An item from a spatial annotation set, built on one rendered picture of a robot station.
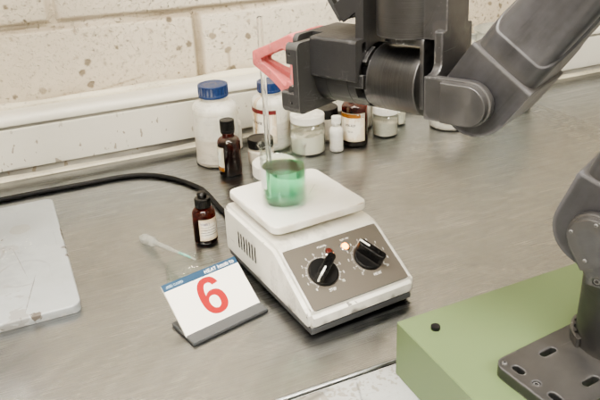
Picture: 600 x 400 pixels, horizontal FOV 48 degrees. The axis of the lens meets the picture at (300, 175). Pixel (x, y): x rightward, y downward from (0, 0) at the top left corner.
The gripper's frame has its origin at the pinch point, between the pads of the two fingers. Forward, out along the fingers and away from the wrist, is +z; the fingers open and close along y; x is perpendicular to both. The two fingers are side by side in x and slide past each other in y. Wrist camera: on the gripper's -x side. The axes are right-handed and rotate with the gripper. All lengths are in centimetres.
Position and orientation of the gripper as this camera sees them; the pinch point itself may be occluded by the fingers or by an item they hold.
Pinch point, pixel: (262, 57)
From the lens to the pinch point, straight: 69.8
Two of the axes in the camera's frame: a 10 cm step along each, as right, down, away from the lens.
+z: -7.7, -2.1, 6.1
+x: 0.5, 9.2, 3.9
